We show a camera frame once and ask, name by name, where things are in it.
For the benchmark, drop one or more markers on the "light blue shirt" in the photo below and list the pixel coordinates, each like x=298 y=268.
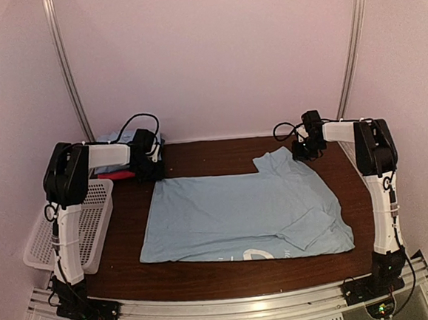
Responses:
x=126 y=137

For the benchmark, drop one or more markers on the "folded pink cloth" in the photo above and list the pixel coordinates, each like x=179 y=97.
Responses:
x=116 y=175

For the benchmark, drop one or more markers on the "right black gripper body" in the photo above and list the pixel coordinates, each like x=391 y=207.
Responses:
x=309 y=149

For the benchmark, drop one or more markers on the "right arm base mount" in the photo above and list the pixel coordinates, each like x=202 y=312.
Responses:
x=385 y=277

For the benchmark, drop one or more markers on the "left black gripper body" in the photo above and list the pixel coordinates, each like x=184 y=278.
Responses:
x=147 y=172

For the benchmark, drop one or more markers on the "right aluminium corner post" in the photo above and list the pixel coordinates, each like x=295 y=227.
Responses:
x=352 y=55

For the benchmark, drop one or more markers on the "blue printed garment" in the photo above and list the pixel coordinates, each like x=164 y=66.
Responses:
x=282 y=210

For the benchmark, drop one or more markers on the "aluminium front rail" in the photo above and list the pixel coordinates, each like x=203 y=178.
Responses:
x=326 y=302

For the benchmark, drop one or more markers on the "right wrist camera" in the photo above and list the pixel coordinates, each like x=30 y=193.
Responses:
x=301 y=133

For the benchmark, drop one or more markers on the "white plastic laundry basket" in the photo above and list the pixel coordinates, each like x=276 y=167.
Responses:
x=94 y=220

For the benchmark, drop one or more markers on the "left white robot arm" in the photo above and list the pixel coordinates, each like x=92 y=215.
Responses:
x=66 y=186

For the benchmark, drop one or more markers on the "aluminium corner post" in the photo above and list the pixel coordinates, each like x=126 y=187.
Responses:
x=352 y=55
x=68 y=77

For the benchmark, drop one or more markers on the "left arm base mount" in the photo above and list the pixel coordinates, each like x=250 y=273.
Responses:
x=76 y=305

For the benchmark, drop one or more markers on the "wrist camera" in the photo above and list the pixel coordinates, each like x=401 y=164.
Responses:
x=301 y=133
x=155 y=152

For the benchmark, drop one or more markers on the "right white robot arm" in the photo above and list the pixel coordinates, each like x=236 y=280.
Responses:
x=376 y=159

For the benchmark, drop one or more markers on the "left aluminium corner post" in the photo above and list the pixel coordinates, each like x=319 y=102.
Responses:
x=68 y=77

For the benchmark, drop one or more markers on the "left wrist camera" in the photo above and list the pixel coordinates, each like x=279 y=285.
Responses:
x=155 y=152

